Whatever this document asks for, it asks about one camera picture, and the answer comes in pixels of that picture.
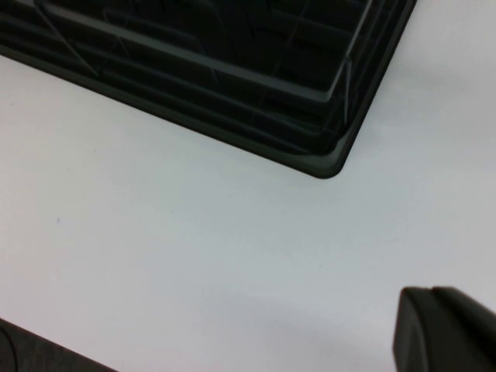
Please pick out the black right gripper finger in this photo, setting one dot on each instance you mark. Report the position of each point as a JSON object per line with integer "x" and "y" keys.
{"x": 445, "y": 333}

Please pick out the black plastic drip tray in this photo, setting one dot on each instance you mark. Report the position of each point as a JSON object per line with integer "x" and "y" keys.
{"x": 329, "y": 166}

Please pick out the dark brown flat object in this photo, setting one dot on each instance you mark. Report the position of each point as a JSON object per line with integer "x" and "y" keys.
{"x": 31, "y": 352}

